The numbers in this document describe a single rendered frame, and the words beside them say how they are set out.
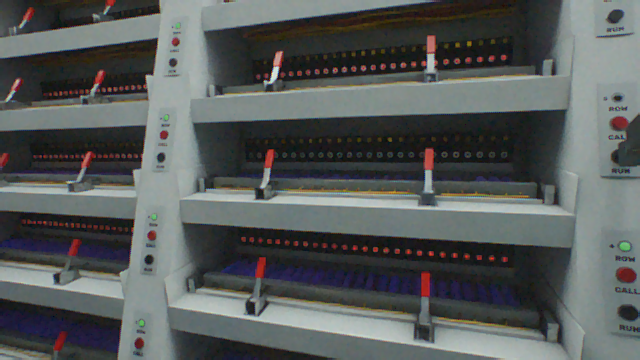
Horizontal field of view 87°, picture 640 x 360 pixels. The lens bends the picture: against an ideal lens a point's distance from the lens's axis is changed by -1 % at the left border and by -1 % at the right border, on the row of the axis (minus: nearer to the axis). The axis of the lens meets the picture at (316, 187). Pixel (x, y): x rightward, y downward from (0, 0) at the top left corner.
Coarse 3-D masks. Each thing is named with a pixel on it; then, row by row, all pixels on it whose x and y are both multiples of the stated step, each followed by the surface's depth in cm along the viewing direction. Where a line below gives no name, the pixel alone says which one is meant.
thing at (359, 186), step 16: (336, 192) 60; (352, 192) 57; (368, 192) 56; (384, 192) 56; (400, 192) 57; (416, 192) 56; (448, 192) 54; (464, 192) 53; (480, 192) 53; (496, 192) 52; (512, 192) 51; (528, 192) 51
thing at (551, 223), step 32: (224, 160) 74; (192, 192) 64; (320, 192) 62; (544, 192) 48; (576, 192) 42; (224, 224) 59; (256, 224) 57; (288, 224) 55; (320, 224) 54; (352, 224) 52; (384, 224) 51; (416, 224) 49; (448, 224) 48; (480, 224) 47; (512, 224) 45; (544, 224) 44
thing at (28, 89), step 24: (0, 0) 93; (24, 0) 98; (0, 24) 93; (48, 24) 105; (0, 72) 93; (24, 72) 99; (48, 72) 105; (24, 96) 99; (0, 144) 94; (24, 144) 99; (0, 216) 94
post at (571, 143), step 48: (528, 0) 65; (576, 0) 46; (528, 48) 64; (576, 48) 45; (624, 48) 44; (576, 96) 45; (528, 144) 63; (576, 144) 44; (624, 192) 42; (576, 240) 43; (576, 288) 42; (624, 336) 40
